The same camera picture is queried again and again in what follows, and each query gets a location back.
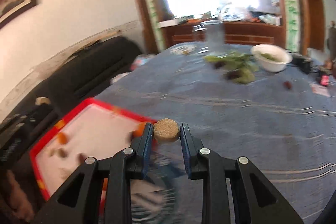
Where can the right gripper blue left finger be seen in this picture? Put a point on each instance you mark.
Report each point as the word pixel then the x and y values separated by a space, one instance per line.
pixel 138 163

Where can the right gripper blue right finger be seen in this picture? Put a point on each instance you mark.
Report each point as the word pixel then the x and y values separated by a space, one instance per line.
pixel 191 145

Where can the large orange mandarin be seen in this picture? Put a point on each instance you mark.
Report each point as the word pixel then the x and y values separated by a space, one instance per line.
pixel 139 130

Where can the small orange kumquat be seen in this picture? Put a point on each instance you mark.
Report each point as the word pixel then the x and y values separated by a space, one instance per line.
pixel 62 138

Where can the red shallow box tray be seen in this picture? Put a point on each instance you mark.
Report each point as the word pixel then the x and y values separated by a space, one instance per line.
pixel 94 128

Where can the person's left hand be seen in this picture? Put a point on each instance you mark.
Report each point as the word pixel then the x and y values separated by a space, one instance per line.
pixel 14 202

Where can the beige cake right of jujube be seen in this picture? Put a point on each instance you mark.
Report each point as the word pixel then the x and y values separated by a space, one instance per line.
pixel 166 130

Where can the beige cake of jujube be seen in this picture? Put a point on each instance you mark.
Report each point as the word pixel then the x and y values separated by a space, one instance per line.
pixel 42 100
pixel 166 130

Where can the beige cake left of jujube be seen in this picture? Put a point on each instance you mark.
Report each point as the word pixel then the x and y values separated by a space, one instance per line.
pixel 42 100

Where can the round emblem mat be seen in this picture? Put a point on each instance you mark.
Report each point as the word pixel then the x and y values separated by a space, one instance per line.
pixel 155 198

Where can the blue plaid tablecloth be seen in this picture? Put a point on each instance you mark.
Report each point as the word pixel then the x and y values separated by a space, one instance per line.
pixel 288 134

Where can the black sofa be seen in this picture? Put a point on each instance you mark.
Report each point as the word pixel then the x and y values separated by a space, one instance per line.
pixel 84 73

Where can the green leafy vegetables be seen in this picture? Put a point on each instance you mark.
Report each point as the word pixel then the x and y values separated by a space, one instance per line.
pixel 237 67

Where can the lone red jujube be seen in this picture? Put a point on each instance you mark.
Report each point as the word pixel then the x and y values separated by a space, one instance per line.
pixel 288 85

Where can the glass beer mug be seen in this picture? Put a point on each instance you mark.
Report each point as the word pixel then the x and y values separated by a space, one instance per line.
pixel 212 35

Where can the white bowl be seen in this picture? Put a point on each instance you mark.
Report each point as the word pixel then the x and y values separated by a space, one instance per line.
pixel 271 58

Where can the white red paper card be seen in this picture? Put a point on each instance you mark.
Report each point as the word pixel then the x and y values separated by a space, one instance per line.
pixel 319 89

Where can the black red electric device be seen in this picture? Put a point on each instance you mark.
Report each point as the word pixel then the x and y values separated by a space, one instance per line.
pixel 323 76

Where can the brown wooden door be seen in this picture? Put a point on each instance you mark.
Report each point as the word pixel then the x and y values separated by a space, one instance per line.
pixel 317 24

